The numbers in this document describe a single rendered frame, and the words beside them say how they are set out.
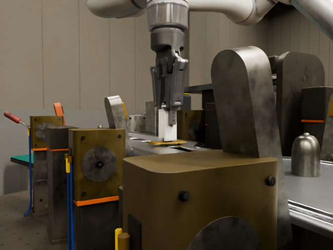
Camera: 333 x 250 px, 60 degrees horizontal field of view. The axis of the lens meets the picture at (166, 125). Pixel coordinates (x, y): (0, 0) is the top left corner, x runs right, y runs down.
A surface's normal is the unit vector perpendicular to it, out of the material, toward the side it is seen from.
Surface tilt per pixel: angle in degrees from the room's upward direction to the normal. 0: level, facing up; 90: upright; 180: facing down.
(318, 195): 0
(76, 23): 90
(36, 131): 90
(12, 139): 90
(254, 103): 90
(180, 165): 0
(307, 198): 0
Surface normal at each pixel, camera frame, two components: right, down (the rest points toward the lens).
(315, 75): 0.48, 0.04
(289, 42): -0.66, 0.04
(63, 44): 0.75, 0.03
